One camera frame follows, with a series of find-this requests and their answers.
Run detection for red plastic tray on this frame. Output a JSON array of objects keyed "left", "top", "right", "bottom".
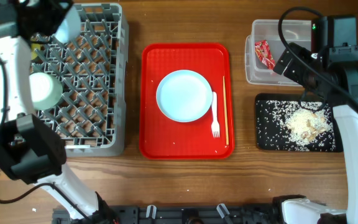
[{"left": 139, "top": 43, "right": 234, "bottom": 159}]

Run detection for clear plastic bin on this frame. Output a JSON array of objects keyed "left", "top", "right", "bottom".
[{"left": 245, "top": 19, "right": 311, "bottom": 86}]

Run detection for yellow plastic cup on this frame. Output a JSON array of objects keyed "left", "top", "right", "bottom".
[{"left": 31, "top": 44, "right": 41, "bottom": 60}]

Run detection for white plastic fork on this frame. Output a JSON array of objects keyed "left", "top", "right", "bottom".
[{"left": 211, "top": 92, "right": 220, "bottom": 138}]

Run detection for wooden chopstick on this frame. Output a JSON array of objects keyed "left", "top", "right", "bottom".
[{"left": 223, "top": 76, "right": 229, "bottom": 146}]

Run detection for rice and food scraps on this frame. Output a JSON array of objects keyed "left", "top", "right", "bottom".
[{"left": 256, "top": 100, "right": 337, "bottom": 152}]

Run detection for black plastic tray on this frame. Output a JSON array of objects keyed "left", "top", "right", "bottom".
[{"left": 254, "top": 93, "right": 344, "bottom": 153}]

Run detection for light blue plate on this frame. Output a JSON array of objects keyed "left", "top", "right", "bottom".
[{"left": 155, "top": 70, "right": 214, "bottom": 123}]

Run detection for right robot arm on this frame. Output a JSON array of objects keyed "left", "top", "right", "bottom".
[{"left": 273, "top": 14, "right": 358, "bottom": 223}]

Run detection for light blue small bowl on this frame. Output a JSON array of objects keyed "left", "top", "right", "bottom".
[{"left": 54, "top": 6, "right": 81, "bottom": 44}]

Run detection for green bowl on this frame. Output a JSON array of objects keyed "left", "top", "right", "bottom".
[{"left": 29, "top": 72, "right": 63, "bottom": 110}]

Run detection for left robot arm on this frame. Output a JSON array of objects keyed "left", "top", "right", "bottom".
[{"left": 0, "top": 0, "right": 119, "bottom": 223}]

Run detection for grey dishwasher rack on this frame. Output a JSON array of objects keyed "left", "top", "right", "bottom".
[{"left": 30, "top": 3, "right": 129, "bottom": 157}]

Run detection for red snack wrapper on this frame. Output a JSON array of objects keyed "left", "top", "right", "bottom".
[{"left": 254, "top": 40, "right": 275, "bottom": 70}]

